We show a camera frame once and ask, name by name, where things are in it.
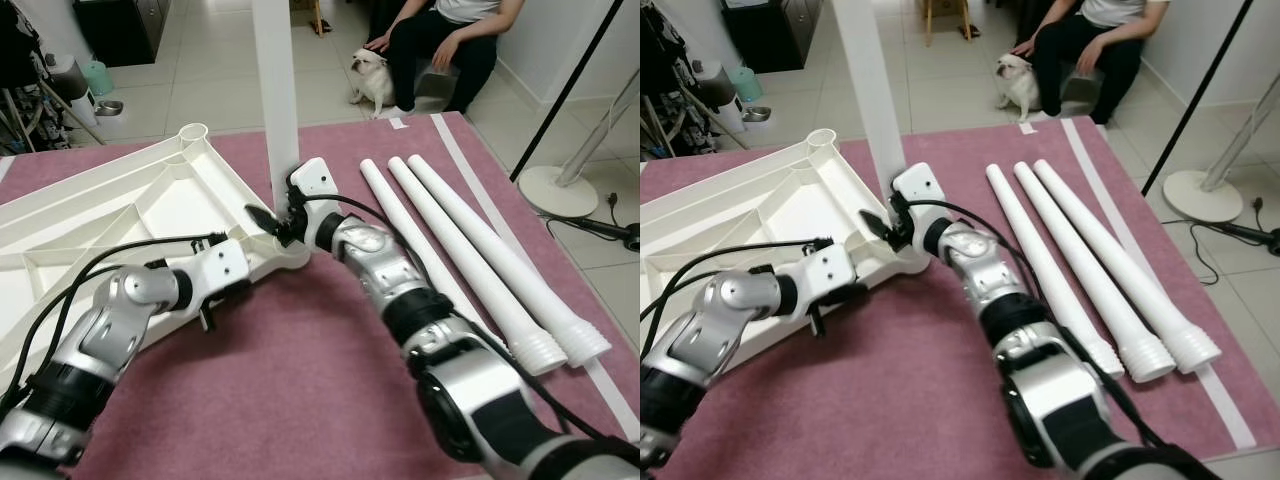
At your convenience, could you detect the grey white canister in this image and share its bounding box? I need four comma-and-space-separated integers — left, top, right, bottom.
695, 60, 741, 131
45, 55, 96, 131

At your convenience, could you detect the black slanted pole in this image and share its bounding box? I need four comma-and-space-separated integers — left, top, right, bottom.
1141, 0, 1256, 198
509, 0, 628, 183

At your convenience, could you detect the black hair dryer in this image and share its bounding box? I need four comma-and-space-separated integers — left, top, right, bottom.
1213, 195, 1280, 259
545, 195, 641, 253

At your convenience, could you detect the seated person in white shirt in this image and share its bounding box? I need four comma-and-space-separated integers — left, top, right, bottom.
365, 0, 526, 114
1010, 0, 1171, 126

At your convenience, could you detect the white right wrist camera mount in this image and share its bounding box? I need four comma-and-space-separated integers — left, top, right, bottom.
892, 163, 946, 229
287, 157, 338, 223

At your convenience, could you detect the grey low stool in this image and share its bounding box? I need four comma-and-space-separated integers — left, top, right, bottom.
1060, 70, 1101, 101
415, 65, 463, 103

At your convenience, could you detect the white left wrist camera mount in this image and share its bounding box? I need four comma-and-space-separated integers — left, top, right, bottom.
185, 238, 253, 313
800, 243, 861, 316

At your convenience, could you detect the small white dog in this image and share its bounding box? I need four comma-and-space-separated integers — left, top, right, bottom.
995, 52, 1043, 123
350, 48, 399, 119

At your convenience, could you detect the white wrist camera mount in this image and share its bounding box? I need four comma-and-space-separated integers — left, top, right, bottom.
892, 163, 946, 229
800, 243, 861, 316
185, 238, 253, 313
287, 157, 338, 223

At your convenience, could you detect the white plastic table top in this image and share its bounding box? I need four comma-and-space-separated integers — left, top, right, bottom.
640, 128, 931, 386
0, 123, 313, 396

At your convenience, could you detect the white standing fan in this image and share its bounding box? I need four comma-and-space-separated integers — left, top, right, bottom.
1162, 70, 1280, 225
517, 70, 641, 219

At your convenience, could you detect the pink table cloth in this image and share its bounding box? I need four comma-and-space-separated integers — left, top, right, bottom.
0, 112, 641, 480
640, 118, 1263, 480

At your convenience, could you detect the black cabinet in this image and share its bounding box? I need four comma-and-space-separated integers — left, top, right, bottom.
722, 0, 821, 73
72, 0, 171, 69

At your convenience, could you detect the clothes rack with dark clothes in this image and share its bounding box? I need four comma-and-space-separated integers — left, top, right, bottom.
0, 0, 101, 153
640, 0, 746, 161

